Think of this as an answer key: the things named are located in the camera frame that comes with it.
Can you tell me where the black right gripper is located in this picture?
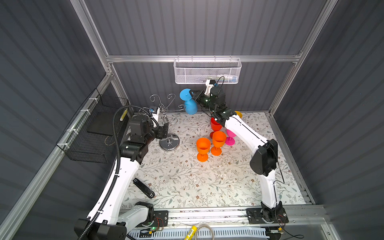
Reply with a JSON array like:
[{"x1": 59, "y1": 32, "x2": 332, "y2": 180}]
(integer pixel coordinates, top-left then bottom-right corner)
[{"x1": 189, "y1": 90, "x2": 216, "y2": 116}]

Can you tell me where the blue wine glass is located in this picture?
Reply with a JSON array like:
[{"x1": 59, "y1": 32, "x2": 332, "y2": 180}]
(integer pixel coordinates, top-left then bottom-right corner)
[{"x1": 180, "y1": 89, "x2": 198, "y2": 115}]

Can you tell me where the chrome wine glass rack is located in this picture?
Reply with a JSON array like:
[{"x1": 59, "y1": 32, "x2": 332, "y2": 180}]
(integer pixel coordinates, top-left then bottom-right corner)
[{"x1": 144, "y1": 94, "x2": 186, "y2": 152}]

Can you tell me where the red wine glass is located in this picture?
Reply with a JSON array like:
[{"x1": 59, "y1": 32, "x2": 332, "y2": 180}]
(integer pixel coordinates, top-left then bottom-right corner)
[{"x1": 210, "y1": 118, "x2": 223, "y2": 139}]

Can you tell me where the orange wine glass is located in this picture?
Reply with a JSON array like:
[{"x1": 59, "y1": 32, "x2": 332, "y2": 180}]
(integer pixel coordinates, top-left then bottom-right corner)
[
  {"x1": 211, "y1": 131, "x2": 227, "y2": 156},
  {"x1": 197, "y1": 138, "x2": 211, "y2": 162}
]

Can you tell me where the yellow wine glass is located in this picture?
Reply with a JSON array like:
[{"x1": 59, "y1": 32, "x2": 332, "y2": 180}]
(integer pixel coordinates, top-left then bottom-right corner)
[{"x1": 235, "y1": 111, "x2": 243, "y2": 118}]

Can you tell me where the pink wine glass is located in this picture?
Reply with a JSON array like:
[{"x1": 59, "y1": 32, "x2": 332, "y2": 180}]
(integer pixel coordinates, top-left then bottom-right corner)
[{"x1": 226, "y1": 129, "x2": 236, "y2": 146}]

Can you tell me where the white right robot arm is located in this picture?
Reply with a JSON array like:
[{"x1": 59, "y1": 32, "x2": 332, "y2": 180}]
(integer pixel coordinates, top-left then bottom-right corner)
[{"x1": 186, "y1": 85, "x2": 289, "y2": 225}]

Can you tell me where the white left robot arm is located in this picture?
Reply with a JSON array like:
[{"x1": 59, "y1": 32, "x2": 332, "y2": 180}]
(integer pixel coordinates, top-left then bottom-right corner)
[{"x1": 74, "y1": 114, "x2": 168, "y2": 240}]

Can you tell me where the black stapler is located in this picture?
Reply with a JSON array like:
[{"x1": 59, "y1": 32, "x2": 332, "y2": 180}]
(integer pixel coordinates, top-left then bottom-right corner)
[{"x1": 133, "y1": 178, "x2": 155, "y2": 199}]

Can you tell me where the yellow marker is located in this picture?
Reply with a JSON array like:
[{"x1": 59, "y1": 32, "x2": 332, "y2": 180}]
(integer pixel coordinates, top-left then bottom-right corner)
[{"x1": 184, "y1": 226, "x2": 198, "y2": 240}]

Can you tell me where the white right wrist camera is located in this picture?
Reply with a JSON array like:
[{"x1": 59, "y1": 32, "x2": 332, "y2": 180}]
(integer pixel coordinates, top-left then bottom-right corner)
[{"x1": 205, "y1": 80, "x2": 216, "y2": 97}]

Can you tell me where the white wire wall basket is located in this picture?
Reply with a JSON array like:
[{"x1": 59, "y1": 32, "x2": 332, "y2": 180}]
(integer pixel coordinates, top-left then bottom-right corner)
[{"x1": 173, "y1": 57, "x2": 242, "y2": 85}]

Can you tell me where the black wire side basket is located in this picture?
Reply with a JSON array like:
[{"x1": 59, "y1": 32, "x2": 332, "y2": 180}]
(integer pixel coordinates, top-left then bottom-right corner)
[{"x1": 57, "y1": 89, "x2": 131, "y2": 164}]

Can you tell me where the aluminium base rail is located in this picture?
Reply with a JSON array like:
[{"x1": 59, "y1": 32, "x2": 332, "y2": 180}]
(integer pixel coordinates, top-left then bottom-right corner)
[{"x1": 119, "y1": 206, "x2": 328, "y2": 229}]

